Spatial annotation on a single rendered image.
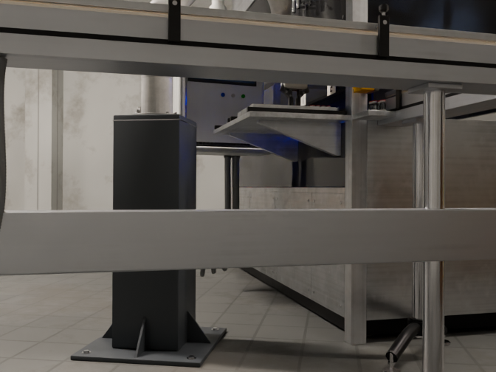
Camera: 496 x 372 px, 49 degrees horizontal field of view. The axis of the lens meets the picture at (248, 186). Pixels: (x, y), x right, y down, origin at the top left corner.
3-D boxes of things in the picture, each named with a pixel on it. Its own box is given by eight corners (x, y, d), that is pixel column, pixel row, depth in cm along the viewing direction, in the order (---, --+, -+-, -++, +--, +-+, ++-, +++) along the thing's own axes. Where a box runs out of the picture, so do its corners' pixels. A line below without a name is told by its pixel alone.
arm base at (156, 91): (123, 115, 198) (124, 65, 198) (142, 122, 217) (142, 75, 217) (173, 114, 195) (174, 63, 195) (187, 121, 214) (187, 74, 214)
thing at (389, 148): (352, 263, 431) (353, 153, 431) (565, 328, 231) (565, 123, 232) (229, 267, 406) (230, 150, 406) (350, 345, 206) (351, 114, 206)
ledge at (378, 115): (385, 120, 209) (385, 116, 209) (403, 116, 197) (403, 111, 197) (352, 119, 206) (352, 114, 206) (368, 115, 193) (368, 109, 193)
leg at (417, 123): (423, 332, 197) (424, 122, 197) (438, 339, 188) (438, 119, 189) (401, 333, 195) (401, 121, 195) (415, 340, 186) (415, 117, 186)
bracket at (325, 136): (337, 156, 219) (337, 123, 219) (340, 155, 216) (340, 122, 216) (257, 153, 210) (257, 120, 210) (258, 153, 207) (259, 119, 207)
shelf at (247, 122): (305, 136, 278) (305, 133, 278) (369, 121, 210) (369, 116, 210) (212, 134, 265) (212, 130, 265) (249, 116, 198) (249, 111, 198)
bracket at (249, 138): (295, 161, 267) (295, 135, 267) (297, 161, 264) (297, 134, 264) (228, 160, 259) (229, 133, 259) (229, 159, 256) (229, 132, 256)
